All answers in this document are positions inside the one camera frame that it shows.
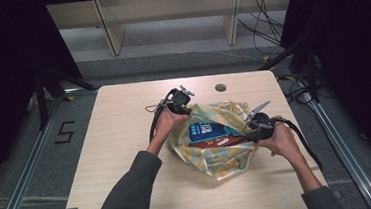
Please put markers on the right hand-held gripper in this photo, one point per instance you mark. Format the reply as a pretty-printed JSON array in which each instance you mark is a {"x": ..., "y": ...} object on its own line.
[{"x": 262, "y": 127}]

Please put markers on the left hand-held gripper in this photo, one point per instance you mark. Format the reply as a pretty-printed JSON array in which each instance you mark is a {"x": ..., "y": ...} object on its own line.
[{"x": 180, "y": 101}]

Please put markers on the blue box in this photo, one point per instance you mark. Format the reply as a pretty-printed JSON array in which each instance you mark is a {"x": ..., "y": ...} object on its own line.
[{"x": 209, "y": 131}]

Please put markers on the brown packet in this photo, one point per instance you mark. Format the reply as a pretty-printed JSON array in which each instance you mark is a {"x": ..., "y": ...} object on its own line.
[{"x": 220, "y": 142}]

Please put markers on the orange-print cloth bag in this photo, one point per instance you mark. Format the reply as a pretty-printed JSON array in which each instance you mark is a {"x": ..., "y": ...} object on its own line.
[{"x": 218, "y": 160}]

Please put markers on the person's left hand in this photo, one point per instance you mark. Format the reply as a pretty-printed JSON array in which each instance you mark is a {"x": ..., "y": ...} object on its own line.
[{"x": 168, "y": 124}]

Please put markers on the person's right hand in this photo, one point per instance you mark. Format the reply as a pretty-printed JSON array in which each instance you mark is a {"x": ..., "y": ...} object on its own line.
[{"x": 283, "y": 142}]

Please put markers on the grey table grommet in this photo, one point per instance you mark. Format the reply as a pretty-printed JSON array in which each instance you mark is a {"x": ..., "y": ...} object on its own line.
[{"x": 220, "y": 87}]

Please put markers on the black metal stand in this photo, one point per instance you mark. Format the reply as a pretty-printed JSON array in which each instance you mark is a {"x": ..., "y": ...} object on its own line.
[
  {"x": 42, "y": 105},
  {"x": 311, "y": 74}
]

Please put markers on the black curtain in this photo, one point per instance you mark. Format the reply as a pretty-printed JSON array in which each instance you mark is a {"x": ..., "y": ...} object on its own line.
[
  {"x": 4, "y": 82},
  {"x": 360, "y": 54}
]

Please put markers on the aluminium rail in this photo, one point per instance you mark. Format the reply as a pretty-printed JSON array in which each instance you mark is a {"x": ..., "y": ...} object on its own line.
[
  {"x": 22, "y": 182},
  {"x": 344, "y": 148}
]

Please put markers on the light wooden desk frame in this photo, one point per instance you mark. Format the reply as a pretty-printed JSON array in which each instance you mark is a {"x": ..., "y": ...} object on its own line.
[{"x": 114, "y": 30}]

